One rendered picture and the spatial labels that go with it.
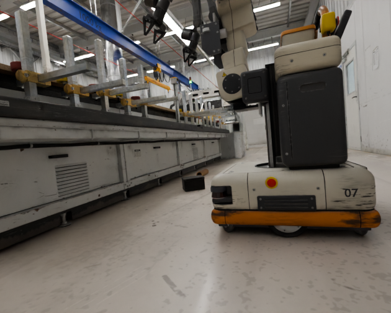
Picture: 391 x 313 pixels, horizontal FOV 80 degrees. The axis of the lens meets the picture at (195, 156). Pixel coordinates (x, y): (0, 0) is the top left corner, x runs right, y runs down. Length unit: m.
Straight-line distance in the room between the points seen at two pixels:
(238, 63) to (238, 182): 0.61
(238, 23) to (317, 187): 0.89
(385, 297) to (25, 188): 1.56
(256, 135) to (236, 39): 10.67
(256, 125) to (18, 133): 11.20
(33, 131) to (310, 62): 1.26
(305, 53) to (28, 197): 1.53
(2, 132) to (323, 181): 1.32
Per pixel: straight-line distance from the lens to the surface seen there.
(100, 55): 1.76
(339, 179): 1.06
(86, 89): 1.50
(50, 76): 1.31
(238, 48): 1.33
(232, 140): 5.79
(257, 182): 1.04
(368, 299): 0.82
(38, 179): 1.60
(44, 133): 1.36
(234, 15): 1.41
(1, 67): 1.49
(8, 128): 1.27
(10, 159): 1.52
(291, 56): 1.11
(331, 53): 1.13
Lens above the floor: 0.43
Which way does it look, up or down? 3 degrees down
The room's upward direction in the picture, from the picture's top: 5 degrees counter-clockwise
